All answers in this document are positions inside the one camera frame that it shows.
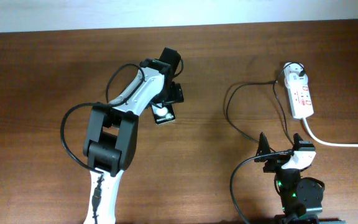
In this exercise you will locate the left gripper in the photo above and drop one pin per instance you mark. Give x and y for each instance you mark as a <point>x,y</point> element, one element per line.
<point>175,93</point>

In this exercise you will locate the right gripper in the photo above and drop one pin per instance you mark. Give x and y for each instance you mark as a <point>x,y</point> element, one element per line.
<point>274,161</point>

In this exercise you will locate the black smartphone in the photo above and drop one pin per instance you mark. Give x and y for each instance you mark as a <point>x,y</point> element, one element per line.
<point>163,115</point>

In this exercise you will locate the white power strip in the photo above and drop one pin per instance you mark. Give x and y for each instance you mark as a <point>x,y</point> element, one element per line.
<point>300,102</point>

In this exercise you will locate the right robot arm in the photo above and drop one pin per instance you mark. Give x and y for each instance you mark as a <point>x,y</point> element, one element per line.
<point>301,197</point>

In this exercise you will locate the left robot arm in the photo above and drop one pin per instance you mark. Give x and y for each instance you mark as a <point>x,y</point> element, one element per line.
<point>111,137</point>

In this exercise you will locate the white usb charger plug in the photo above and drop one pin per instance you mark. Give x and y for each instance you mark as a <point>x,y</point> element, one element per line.
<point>295,75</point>

